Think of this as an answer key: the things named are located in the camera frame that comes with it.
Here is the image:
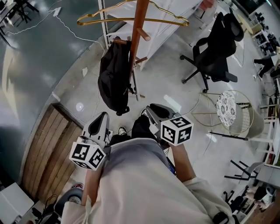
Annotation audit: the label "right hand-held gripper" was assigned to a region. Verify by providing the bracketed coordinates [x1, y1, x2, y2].
[145, 103, 195, 147]

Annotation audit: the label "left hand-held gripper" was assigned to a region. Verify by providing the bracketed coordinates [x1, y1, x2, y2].
[69, 112, 112, 171]

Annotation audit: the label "black backpack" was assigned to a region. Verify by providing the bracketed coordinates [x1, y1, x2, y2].
[98, 36, 135, 116]

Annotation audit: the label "wooden coat stand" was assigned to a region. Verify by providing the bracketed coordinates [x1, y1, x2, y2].
[112, 0, 151, 102]

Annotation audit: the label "person's left forearm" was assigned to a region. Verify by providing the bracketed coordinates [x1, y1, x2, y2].
[81, 167, 103, 205]

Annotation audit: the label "person's right forearm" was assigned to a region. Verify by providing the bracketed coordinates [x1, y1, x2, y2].
[169, 143, 196, 182]

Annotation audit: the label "person's left shoe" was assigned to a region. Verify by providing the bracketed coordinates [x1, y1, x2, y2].
[117, 126, 129, 137]

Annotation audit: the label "wooden plank platform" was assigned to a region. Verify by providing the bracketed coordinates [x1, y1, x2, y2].
[21, 103, 85, 203]

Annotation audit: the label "black padded chair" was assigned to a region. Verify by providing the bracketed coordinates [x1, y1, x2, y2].
[54, 188, 84, 221]

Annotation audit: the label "person's light grey shirt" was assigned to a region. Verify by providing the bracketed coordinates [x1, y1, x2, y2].
[61, 137, 235, 224]

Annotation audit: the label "black office chair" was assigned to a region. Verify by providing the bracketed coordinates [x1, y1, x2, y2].
[179, 7, 245, 94]

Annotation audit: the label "beige shell chair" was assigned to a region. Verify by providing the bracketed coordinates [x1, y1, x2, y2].
[207, 102, 266, 141]

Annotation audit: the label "grey chair black legs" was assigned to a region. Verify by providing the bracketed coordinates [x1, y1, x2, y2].
[224, 159, 266, 182]

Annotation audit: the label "gold clothes hanger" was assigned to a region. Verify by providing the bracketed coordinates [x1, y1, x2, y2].
[76, 0, 190, 28]

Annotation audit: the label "white wooden stool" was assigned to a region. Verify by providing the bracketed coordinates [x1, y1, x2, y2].
[251, 105, 277, 154]

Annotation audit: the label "white box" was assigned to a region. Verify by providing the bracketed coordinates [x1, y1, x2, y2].
[0, 182, 35, 222]

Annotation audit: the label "white bookshelf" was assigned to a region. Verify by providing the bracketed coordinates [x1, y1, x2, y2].
[263, 150, 280, 169]

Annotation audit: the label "pink chair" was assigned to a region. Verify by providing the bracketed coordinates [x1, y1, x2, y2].
[200, 0, 216, 11]

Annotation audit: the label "light wooden table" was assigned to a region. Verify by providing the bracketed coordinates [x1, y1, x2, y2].
[237, 14, 263, 36]

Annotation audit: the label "black leg table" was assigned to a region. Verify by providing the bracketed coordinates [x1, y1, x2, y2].
[0, 0, 40, 44]

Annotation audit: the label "floral top gold wire table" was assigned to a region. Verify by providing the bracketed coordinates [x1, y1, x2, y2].
[191, 91, 237, 128]

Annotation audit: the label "gold wire basket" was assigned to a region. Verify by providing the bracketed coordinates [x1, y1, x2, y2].
[227, 89, 255, 137]

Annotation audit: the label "white cable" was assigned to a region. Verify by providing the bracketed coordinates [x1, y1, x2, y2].
[56, 15, 106, 108]

